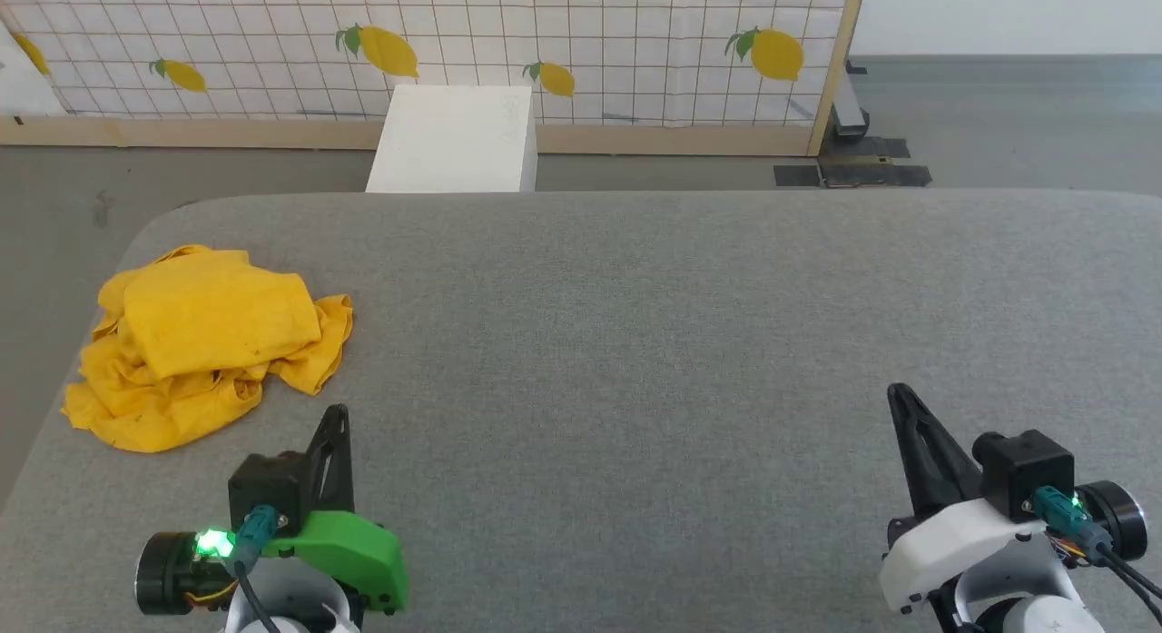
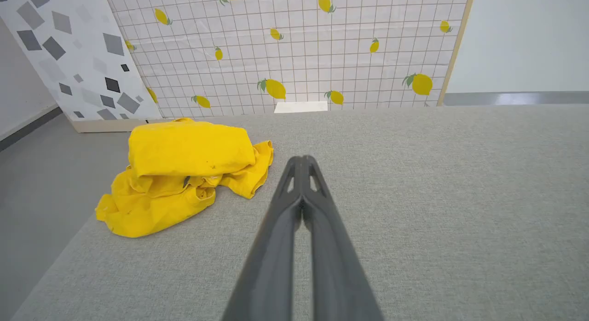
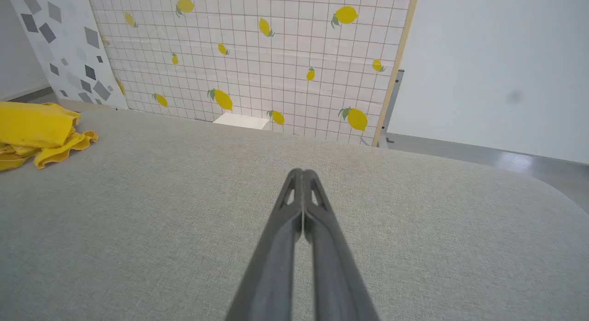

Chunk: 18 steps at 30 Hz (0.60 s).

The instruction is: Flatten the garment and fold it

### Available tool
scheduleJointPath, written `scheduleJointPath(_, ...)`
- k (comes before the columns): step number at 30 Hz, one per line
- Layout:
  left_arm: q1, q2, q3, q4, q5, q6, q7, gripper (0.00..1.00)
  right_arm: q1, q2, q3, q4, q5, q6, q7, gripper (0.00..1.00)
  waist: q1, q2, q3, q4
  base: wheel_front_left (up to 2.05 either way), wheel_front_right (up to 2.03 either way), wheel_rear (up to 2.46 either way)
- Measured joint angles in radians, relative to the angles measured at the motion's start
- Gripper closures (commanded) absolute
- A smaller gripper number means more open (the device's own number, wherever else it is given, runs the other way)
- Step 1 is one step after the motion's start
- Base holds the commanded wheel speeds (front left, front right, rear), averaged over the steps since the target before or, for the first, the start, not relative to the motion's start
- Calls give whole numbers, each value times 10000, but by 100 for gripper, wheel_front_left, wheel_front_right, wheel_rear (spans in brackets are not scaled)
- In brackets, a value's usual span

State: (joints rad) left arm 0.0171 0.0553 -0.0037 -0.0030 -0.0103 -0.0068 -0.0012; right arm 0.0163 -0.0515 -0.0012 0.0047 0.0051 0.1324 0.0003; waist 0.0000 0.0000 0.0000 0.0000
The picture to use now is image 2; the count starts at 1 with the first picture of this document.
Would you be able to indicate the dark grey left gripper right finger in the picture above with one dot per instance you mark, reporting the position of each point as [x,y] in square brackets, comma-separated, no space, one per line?
[336,265]

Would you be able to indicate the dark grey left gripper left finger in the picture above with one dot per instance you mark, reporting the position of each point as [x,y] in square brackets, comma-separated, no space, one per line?
[271,256]

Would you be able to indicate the yellow bear face t-shirt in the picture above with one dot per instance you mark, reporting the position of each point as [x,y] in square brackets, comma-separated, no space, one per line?
[184,150]

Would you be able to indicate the grey fabric sofa surface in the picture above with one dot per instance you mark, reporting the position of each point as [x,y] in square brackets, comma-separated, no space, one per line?
[437,210]

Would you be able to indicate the lemon print grid backdrop board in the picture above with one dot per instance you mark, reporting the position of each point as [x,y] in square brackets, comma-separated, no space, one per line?
[294,58]

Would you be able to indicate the grey diamond pattern panel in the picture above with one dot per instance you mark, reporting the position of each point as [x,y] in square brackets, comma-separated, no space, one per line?
[78,49]

